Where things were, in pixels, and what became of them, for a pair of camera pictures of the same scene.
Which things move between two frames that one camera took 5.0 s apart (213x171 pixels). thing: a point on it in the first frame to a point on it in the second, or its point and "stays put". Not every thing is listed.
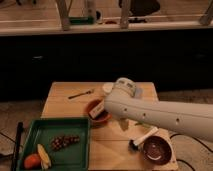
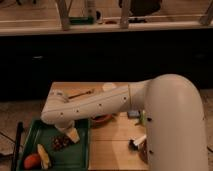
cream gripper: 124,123 to 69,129
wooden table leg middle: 125,14 stays put
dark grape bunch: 58,142 stays put
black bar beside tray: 19,128 stays put
